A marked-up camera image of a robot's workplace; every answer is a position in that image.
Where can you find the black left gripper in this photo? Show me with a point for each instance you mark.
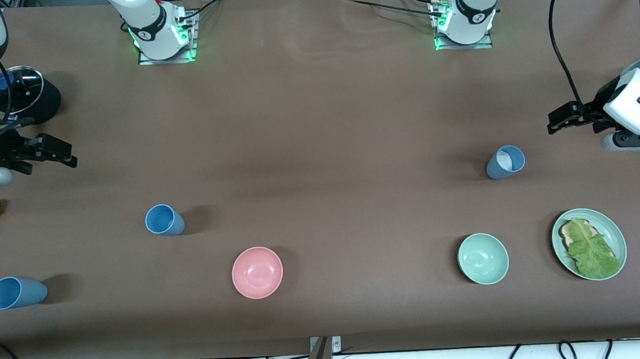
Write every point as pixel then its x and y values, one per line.
pixel 595 111

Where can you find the mint green bowl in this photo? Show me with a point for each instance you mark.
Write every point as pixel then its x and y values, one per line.
pixel 483 259

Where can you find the green lettuce leaf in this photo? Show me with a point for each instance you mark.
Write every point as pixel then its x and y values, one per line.
pixel 592 250

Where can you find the mint green plate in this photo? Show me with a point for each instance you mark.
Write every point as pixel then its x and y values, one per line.
pixel 610 227

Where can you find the grey metal bracket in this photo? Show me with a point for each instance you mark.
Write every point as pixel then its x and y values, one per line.
pixel 336 344

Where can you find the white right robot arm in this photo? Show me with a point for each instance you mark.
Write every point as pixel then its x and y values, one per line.
pixel 145 14

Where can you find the glass lid blue knob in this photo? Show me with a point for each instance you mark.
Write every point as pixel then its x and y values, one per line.
pixel 24 94

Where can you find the pink bowl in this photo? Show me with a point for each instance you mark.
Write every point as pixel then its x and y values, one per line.
pixel 257 272

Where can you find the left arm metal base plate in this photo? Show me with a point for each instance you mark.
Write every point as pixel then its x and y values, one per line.
pixel 463 47

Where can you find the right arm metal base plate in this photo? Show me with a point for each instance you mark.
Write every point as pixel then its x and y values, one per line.
pixel 168 60

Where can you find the toasted bread slice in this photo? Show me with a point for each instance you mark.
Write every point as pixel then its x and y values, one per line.
pixel 567 234

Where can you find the blue plastic cup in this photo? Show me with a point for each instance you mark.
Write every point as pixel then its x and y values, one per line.
pixel 504 162
pixel 17 292
pixel 164 219

